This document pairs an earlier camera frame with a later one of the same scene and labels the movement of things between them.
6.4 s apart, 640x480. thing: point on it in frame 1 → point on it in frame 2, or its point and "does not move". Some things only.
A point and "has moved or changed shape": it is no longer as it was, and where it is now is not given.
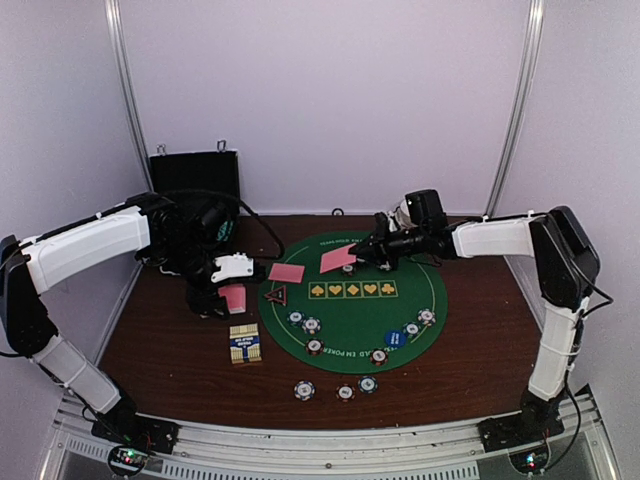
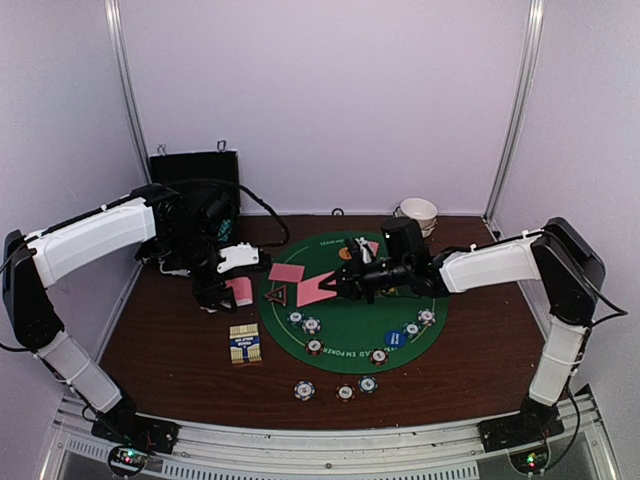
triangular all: (278, 294) does not move
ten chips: (426, 316) does not move
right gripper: (376, 248) → (354, 282)
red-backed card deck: (236, 296) has moved or changed shape
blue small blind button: (395, 339) does not move
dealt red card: (286, 272) does not move
